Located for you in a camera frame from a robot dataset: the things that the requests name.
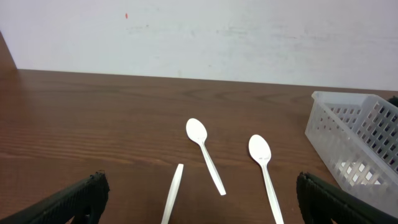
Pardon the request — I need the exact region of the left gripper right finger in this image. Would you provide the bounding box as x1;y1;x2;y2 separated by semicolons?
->
296;172;397;224

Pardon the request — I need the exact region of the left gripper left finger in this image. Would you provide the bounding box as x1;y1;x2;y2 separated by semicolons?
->
1;172;109;224

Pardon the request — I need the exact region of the white plastic spoon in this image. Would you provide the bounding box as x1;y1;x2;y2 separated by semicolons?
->
161;164;184;224
186;118;226;195
249;134;284;224

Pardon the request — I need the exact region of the clear plastic basket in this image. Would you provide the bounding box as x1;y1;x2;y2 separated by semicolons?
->
305;91;397;217

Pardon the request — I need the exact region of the white plastic spoon tilted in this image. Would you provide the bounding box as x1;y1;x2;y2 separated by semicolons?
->
161;164;184;224

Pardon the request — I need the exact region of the black plastic basket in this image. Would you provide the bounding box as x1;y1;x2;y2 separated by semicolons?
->
388;96;398;107

